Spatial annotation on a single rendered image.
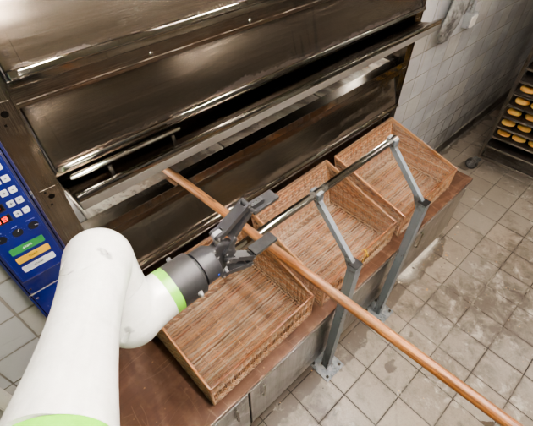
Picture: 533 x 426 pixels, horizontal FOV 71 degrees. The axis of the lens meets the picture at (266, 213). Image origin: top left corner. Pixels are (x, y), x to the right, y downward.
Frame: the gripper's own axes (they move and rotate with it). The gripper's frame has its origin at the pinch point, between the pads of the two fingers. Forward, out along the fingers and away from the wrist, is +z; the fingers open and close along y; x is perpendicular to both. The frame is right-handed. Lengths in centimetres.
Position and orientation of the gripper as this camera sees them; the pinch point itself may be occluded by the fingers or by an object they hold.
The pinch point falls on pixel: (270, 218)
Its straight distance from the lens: 84.2
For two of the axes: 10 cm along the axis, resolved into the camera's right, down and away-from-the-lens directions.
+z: 7.2, -5.0, 4.8
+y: 0.0, 6.9, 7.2
